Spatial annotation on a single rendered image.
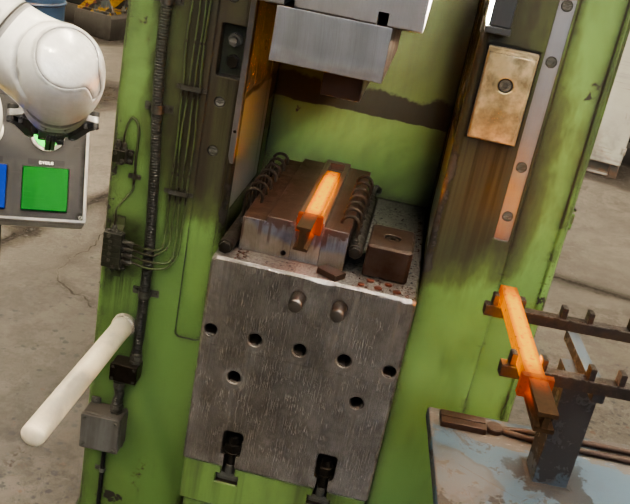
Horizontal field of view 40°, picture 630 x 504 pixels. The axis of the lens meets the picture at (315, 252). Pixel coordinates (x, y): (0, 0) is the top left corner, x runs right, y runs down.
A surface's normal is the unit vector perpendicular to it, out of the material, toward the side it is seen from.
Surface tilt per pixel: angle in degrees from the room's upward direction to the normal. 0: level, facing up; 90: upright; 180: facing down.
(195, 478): 90
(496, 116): 90
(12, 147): 60
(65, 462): 0
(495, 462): 0
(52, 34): 52
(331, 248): 90
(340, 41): 90
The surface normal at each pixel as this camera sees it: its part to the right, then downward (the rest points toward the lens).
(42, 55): 0.21, -0.04
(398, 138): -0.15, 0.35
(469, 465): 0.18, -0.91
